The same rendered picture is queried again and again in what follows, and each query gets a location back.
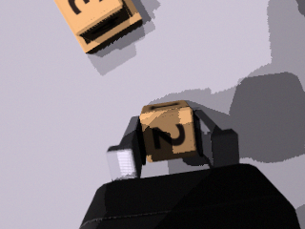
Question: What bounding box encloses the orange number cube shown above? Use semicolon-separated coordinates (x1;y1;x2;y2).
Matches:
55;0;129;41
140;100;197;162

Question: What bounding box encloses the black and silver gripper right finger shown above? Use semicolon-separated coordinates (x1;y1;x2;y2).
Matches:
192;107;239;168

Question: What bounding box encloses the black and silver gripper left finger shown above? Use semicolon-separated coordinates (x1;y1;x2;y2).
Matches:
106;115;147;181

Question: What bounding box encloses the brown wooden calendar stand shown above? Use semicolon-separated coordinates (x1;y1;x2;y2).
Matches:
73;0;143;54

